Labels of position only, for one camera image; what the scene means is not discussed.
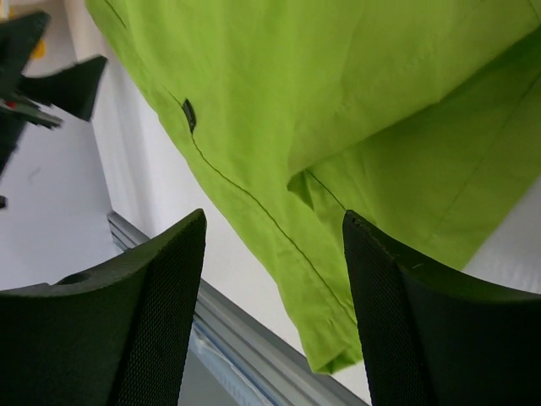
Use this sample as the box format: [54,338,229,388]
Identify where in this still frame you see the aluminium mounting rail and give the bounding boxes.
[106,211,369,406]

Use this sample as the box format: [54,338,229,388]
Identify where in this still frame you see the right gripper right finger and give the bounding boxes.
[342,211,540,405]

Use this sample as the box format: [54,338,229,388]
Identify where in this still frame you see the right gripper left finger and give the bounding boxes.
[1,210,206,405]

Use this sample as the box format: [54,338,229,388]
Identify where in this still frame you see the yellow shorts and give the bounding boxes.
[32,39,46,59]

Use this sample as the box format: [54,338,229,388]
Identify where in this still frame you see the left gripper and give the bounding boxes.
[1,11,108,174]

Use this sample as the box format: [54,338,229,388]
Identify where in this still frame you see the lime green shorts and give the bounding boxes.
[86,1,540,375]

